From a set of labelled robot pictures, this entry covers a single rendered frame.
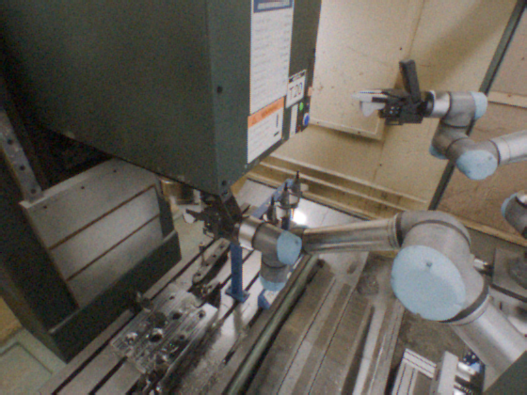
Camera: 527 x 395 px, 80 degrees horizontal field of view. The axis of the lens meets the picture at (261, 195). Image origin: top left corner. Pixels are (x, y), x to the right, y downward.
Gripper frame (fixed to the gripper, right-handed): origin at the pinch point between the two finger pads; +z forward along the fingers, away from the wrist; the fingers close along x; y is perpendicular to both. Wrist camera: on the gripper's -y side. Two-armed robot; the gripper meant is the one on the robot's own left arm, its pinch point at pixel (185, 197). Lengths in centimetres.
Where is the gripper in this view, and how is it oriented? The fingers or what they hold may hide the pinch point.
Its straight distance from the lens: 91.8
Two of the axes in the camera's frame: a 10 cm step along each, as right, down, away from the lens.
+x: 5.1, -4.9, 7.1
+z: -8.6, -3.3, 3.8
